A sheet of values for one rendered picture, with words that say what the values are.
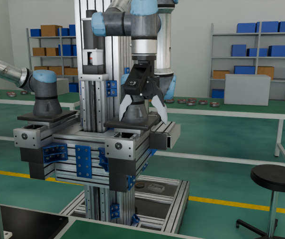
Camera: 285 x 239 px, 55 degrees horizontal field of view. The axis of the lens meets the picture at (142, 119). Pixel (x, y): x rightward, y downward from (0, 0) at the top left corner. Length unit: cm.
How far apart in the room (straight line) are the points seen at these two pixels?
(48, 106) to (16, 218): 62
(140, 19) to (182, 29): 648
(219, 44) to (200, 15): 82
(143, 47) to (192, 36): 645
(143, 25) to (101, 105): 77
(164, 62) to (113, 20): 43
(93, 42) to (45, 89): 35
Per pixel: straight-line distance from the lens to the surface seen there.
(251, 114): 311
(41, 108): 153
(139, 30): 79
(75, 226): 110
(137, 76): 76
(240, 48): 665
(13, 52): 937
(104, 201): 168
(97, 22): 93
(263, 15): 728
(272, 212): 224
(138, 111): 131
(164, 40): 125
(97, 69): 146
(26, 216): 117
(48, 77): 152
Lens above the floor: 136
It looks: 14 degrees down
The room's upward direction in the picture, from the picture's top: straight up
